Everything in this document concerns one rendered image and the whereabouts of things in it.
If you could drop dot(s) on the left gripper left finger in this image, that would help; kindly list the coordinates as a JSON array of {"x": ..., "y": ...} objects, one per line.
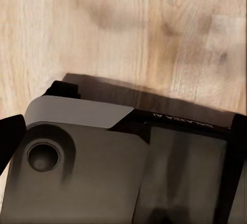
[{"x": 12, "y": 131}]

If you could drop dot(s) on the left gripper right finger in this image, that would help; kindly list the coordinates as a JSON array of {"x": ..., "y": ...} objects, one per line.
[{"x": 239, "y": 130}]

